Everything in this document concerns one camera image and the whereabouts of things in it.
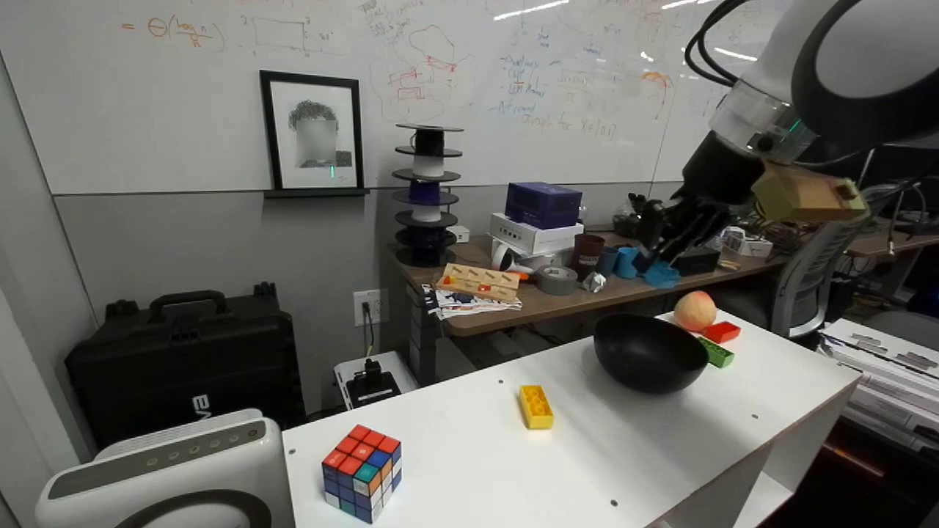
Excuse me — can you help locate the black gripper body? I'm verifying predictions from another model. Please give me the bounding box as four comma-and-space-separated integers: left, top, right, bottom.
659, 135, 764, 258

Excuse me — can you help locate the red toy block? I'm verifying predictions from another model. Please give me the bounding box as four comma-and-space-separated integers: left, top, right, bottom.
703, 321, 740, 343

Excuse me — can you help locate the green toy block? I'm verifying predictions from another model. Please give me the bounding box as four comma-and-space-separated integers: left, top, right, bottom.
700, 339, 733, 368

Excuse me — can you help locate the yellow toy block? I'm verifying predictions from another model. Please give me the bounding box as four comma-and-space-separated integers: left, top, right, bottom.
517, 383, 554, 431

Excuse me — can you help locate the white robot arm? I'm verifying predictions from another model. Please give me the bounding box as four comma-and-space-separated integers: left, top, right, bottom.
651, 0, 939, 258

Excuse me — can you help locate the black bowl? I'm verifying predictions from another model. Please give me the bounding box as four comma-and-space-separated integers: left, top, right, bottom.
593, 313, 711, 396

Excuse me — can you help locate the peach fruit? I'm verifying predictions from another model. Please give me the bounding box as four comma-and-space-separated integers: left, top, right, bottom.
674, 291, 717, 330

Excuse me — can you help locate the grey office chair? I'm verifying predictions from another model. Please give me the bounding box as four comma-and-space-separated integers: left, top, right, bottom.
769, 219, 872, 338

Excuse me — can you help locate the purple box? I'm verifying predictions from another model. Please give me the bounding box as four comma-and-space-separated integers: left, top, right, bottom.
505, 182, 582, 229

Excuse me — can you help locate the white cardboard box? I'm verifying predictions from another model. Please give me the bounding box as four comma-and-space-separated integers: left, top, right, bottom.
489, 211, 583, 258

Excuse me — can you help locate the colourful wooden puzzle board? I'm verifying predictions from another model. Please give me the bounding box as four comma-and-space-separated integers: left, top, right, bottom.
438, 263, 519, 302

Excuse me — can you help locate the stack of filament spools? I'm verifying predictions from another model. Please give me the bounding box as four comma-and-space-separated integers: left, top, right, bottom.
395, 122, 458, 266

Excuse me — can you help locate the framed portrait picture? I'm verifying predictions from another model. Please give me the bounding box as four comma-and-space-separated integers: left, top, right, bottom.
259, 69, 363, 194

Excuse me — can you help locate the multicoloured puzzle cube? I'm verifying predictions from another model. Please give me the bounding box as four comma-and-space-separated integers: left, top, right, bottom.
319, 426, 401, 525

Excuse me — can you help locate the black hard case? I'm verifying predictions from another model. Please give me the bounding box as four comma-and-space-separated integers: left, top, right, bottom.
65, 282, 306, 448

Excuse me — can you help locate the white air purifier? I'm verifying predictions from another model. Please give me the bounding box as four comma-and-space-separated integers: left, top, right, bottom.
36, 407, 287, 528

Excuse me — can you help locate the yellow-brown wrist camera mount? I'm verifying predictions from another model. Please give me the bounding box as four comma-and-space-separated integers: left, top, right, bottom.
752, 165, 868, 222

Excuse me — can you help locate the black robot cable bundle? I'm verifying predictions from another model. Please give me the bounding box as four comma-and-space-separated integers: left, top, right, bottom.
684, 0, 775, 87

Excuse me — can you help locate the grey duct tape roll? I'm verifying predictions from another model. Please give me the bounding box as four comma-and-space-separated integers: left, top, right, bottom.
533, 263, 577, 295

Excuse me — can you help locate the wall power outlet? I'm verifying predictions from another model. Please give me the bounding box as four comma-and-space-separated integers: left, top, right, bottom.
353, 291, 385, 326

